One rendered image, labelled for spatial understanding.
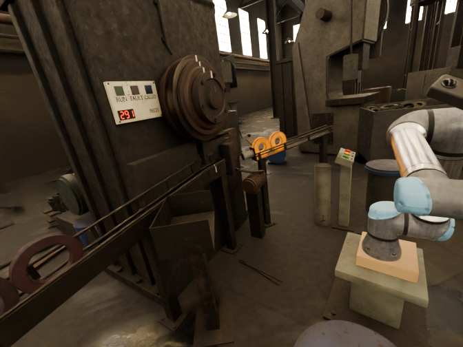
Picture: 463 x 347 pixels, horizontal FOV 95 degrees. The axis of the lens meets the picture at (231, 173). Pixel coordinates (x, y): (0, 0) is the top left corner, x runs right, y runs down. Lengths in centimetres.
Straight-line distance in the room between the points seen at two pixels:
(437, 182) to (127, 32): 125
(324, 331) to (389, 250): 51
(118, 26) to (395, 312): 178
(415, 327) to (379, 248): 42
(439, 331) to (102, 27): 198
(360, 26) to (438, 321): 313
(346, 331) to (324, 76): 336
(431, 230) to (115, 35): 153
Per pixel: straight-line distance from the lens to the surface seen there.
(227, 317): 137
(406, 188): 54
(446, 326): 153
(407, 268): 119
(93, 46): 117
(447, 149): 92
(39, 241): 92
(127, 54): 124
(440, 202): 55
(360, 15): 367
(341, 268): 118
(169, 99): 119
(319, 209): 189
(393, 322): 138
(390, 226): 112
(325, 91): 374
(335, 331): 82
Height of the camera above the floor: 110
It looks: 19 degrees down
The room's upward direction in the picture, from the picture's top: 8 degrees counter-clockwise
